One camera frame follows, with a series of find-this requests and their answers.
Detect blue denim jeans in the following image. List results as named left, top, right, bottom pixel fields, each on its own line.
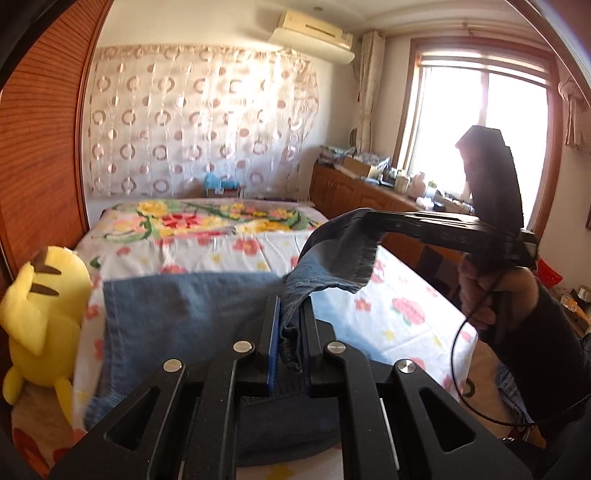
left=84, top=210, right=385, bottom=466

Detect person's dark sleeved forearm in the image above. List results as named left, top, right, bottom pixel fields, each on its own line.
left=479, top=280, right=591, bottom=480

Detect person's right hand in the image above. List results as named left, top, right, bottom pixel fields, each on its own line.
left=459, top=256, right=539, bottom=346

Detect pink bottle on cabinet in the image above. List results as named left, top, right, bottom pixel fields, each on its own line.
left=407, top=172, right=426, bottom=199

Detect floral bed sheet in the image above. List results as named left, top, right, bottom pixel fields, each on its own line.
left=11, top=200, right=477, bottom=476

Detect cardboard box on cabinet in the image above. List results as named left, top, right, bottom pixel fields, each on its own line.
left=341, top=157, right=383, bottom=179

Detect wooden window-side cabinet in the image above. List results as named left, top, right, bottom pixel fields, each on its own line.
left=310, top=163, right=462, bottom=304

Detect wooden framed window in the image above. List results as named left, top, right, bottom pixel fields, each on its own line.
left=394, top=36, right=563, bottom=235

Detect blue item behind bed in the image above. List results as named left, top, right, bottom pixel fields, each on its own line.
left=204, top=172, right=240, bottom=190

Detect beige side curtain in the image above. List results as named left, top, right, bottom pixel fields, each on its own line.
left=356, top=30, right=386, bottom=153

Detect white circle-pattern curtain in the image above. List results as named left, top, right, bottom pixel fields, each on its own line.
left=83, top=44, right=320, bottom=199

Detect yellow Pikachu plush toy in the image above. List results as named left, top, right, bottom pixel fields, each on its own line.
left=1, top=246, right=92, bottom=421

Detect wooden slatted wardrobe door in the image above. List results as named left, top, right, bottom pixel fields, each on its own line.
left=1, top=1, right=111, bottom=287

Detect white wall air conditioner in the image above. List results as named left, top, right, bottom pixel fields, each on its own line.
left=269, top=10, right=355, bottom=65

